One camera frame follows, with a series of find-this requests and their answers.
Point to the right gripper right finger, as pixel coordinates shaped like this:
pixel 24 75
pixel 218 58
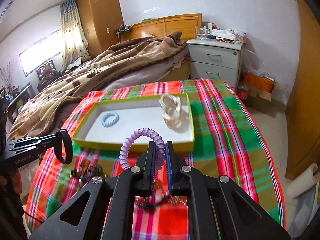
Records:
pixel 217 207

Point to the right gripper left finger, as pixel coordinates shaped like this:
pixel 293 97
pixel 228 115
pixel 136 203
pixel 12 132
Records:
pixel 102 208

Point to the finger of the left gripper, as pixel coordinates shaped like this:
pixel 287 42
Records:
pixel 47 141
pixel 26 151

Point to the black wristband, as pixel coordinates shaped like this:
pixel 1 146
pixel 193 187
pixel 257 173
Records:
pixel 63 149

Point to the brown patterned blanket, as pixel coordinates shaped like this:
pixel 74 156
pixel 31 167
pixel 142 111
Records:
pixel 39 115

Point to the teddy bear picture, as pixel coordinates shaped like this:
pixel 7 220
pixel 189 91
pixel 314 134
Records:
pixel 46 72

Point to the red green plaid cloth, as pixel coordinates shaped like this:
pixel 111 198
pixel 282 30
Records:
pixel 227 142

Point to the green-edged white tray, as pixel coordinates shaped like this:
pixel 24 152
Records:
pixel 108 123

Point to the paper towel roll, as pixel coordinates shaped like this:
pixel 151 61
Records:
pixel 303 182

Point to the patterned window curtain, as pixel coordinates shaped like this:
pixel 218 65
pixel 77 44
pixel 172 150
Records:
pixel 75 44

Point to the clear gold hair claw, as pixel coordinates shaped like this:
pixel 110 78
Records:
pixel 171 110

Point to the wooden door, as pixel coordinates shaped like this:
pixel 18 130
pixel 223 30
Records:
pixel 302 112

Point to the orange box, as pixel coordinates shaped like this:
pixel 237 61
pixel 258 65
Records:
pixel 261 83

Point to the grey bedside cabinet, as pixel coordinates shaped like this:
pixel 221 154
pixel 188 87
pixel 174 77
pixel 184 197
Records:
pixel 214 60

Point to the tall wooden wardrobe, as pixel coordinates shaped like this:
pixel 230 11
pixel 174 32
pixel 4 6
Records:
pixel 99 20

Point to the drinking glass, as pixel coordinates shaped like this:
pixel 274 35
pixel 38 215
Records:
pixel 201 32

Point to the wooden headboard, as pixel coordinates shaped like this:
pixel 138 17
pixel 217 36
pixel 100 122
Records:
pixel 186 23

